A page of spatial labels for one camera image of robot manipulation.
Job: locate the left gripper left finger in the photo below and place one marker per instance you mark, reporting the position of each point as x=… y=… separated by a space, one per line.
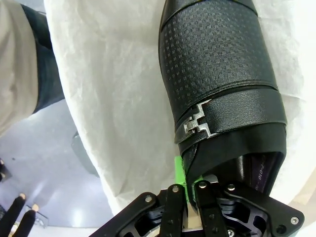
x=172 y=209

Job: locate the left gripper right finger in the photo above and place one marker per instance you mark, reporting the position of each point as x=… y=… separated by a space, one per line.
x=247 y=212

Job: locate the white tissue paper sheet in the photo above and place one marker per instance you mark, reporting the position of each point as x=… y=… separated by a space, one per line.
x=111 y=86

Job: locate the black leather buckle shoe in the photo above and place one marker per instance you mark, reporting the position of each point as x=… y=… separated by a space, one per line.
x=217 y=74

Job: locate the mannequin in white jacket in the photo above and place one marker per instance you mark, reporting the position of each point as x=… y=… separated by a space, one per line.
x=14 y=217

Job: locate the person in beige sweater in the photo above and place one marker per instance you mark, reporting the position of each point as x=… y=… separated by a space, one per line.
x=14 y=61

